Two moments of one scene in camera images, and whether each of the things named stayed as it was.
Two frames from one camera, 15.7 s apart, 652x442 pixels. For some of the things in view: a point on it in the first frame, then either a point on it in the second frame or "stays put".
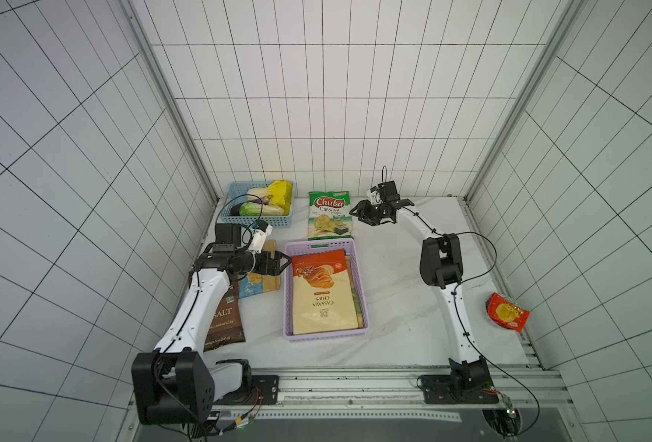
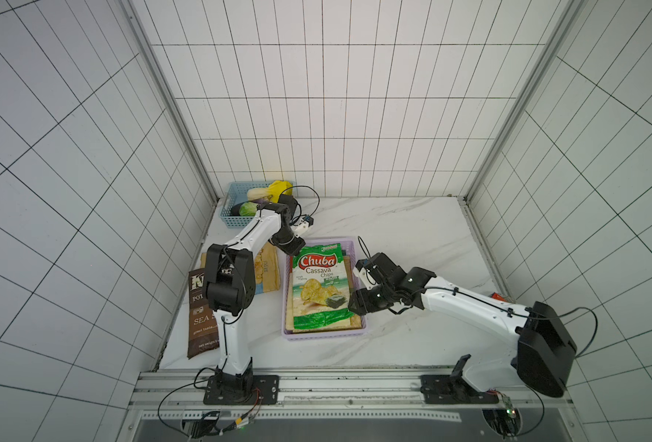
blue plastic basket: (238, 192) stays put
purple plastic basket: (305, 246) stays put
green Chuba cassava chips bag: (329, 215) to (320, 292)
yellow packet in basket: (282, 194) stays put
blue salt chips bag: (258, 283) stays put
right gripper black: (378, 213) to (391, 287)
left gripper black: (274, 270) to (291, 250)
